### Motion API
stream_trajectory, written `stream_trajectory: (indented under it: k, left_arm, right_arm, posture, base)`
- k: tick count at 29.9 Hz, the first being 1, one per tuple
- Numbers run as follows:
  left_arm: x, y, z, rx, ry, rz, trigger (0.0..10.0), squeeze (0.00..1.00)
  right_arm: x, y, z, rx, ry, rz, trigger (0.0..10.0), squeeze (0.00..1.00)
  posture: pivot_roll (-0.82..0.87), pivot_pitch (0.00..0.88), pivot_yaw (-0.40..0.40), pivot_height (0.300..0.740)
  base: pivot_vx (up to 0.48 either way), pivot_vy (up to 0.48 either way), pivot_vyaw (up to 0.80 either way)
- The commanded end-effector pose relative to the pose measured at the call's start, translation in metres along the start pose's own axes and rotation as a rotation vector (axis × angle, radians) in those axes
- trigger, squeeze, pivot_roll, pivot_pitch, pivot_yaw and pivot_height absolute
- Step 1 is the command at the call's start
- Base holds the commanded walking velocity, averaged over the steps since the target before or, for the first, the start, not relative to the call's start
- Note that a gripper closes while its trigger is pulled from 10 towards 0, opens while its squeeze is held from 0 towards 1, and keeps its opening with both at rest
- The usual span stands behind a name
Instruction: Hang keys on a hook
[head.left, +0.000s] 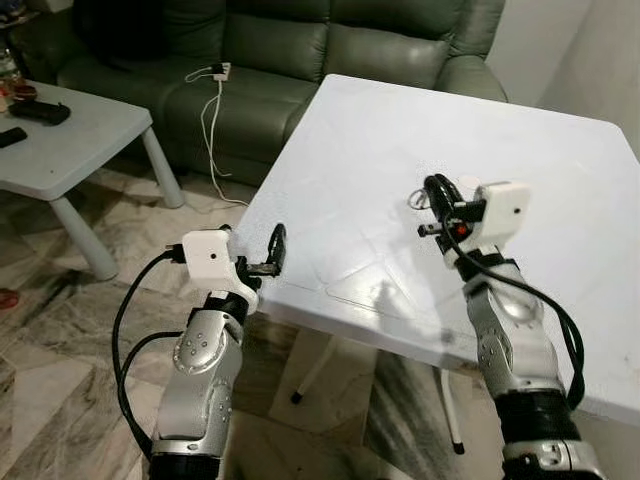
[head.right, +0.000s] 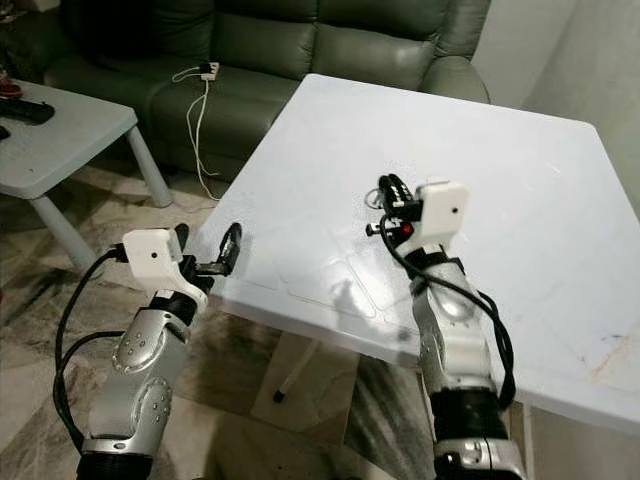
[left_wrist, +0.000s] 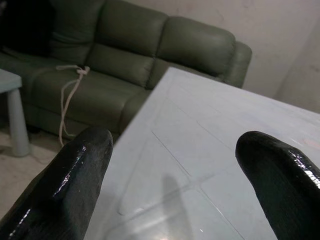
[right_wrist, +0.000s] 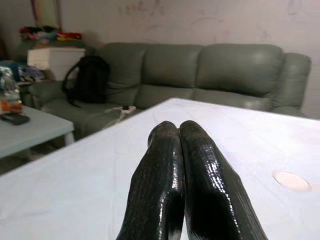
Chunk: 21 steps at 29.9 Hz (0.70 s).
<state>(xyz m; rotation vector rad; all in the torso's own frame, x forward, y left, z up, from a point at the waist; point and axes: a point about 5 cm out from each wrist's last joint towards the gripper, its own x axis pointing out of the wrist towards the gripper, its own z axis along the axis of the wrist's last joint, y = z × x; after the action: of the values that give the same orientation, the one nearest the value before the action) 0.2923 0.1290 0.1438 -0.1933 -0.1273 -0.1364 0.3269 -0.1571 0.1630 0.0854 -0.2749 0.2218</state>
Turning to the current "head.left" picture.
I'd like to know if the white table leg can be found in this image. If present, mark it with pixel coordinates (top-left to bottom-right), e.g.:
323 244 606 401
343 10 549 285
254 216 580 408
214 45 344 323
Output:
289 334 337 406
436 365 467 457

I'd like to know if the green leather sofa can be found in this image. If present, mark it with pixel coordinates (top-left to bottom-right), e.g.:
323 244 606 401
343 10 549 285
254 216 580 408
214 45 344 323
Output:
20 0 509 187

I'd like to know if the grey low coffee table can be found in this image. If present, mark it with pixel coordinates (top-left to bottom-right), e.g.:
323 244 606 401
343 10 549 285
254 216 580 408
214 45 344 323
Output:
0 80 187 282

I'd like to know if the black cushion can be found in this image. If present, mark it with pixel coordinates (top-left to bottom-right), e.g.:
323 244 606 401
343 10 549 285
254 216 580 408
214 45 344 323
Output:
75 0 168 61

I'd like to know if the black remote control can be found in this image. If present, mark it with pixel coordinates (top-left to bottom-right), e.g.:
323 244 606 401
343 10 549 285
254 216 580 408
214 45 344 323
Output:
9 99 73 127

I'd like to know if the flat black phone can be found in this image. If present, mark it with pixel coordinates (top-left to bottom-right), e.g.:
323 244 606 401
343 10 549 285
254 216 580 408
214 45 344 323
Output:
0 127 29 150

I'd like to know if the clear bottle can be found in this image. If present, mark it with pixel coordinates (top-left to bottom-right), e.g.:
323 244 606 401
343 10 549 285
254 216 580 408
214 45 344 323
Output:
0 40 25 93

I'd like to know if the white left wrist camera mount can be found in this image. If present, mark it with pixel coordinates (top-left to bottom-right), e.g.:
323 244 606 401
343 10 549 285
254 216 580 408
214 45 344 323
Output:
182 228 261 311

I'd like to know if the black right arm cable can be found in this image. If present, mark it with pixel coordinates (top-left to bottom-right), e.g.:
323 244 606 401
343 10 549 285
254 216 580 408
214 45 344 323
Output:
435 205 587 411

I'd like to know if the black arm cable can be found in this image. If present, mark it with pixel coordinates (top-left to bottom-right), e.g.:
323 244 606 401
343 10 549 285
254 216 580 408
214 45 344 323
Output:
435 205 587 411
110 250 191 466

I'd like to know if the white charger cable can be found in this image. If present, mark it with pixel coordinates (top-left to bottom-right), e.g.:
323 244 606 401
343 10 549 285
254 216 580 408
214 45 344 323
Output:
184 66 250 210

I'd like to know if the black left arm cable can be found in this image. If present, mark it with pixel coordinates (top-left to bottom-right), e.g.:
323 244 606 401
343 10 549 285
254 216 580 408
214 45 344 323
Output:
110 250 191 466

